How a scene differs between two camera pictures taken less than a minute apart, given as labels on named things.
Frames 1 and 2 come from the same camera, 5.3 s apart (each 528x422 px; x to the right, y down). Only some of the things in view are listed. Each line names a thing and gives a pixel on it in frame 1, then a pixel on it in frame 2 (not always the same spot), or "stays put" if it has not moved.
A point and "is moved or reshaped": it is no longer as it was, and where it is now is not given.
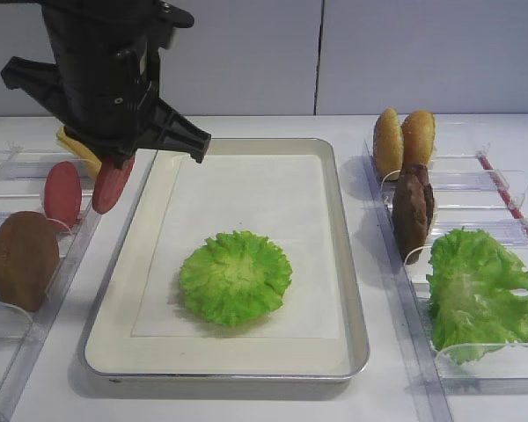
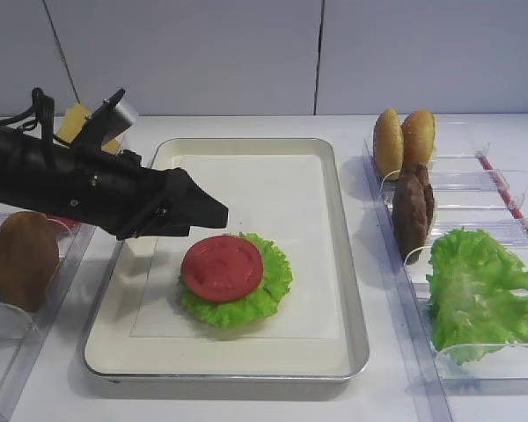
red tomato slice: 110,183 is moved or reshaped
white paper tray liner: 281,196 stays put
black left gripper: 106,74 → 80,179
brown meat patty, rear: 421,171 stays put
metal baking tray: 237,268 stays put
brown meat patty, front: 410,216 stays put
